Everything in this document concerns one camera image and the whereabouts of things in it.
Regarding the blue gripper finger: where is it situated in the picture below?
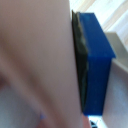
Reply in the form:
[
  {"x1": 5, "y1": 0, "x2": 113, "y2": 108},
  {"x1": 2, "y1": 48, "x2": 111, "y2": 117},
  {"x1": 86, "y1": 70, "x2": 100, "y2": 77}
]
[{"x1": 71, "y1": 9, "x2": 117, "y2": 117}]

